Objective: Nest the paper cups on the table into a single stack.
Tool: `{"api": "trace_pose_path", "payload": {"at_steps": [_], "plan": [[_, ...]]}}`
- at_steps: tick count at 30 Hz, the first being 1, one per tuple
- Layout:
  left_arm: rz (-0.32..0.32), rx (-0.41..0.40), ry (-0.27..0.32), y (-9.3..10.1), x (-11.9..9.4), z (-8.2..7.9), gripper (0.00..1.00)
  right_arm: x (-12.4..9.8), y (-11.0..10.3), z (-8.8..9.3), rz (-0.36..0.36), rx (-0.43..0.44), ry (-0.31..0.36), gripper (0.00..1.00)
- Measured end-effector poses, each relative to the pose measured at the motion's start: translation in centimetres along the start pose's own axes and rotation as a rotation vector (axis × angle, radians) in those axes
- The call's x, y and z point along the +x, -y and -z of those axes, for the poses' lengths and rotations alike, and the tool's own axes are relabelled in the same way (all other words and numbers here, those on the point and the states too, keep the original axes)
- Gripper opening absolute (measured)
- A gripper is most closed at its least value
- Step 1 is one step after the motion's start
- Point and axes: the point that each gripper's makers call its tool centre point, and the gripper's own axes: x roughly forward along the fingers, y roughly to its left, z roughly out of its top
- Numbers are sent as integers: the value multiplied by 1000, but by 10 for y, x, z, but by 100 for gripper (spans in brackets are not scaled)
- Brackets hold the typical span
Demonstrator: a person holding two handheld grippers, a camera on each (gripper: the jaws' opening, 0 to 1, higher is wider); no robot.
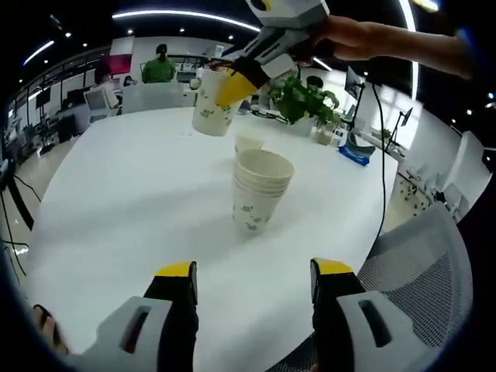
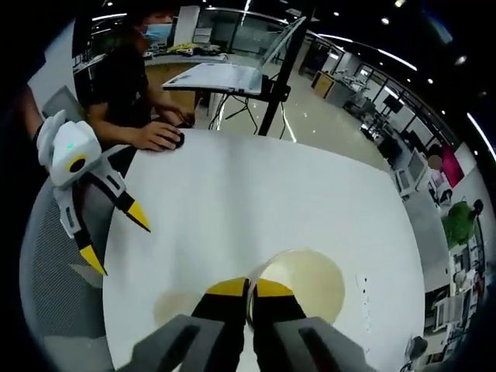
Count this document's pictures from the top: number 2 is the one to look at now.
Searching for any grey mesh office chair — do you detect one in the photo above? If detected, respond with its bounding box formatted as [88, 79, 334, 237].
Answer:
[19, 174, 117, 372]

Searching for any pink screen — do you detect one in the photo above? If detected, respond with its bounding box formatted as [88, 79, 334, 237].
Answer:
[441, 145, 465, 190]

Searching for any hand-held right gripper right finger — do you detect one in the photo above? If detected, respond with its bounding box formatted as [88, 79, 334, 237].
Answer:
[251, 277, 369, 372]

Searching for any green-printed white paper cup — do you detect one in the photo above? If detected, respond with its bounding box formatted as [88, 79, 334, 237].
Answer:
[246, 247, 346, 326]

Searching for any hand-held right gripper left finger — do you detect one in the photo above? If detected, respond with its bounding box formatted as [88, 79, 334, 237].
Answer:
[129, 277, 250, 372]

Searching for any wooden side cabinet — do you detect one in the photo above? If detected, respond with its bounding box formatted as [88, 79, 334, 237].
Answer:
[312, 69, 337, 101]

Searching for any white mesh office chair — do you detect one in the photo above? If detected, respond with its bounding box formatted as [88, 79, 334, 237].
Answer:
[391, 149, 431, 198]

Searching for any dark grey pouch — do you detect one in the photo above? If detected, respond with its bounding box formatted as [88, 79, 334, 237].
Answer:
[405, 335, 429, 360]

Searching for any open silver laptop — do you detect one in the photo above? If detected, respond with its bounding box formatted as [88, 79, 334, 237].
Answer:
[161, 15, 308, 97]

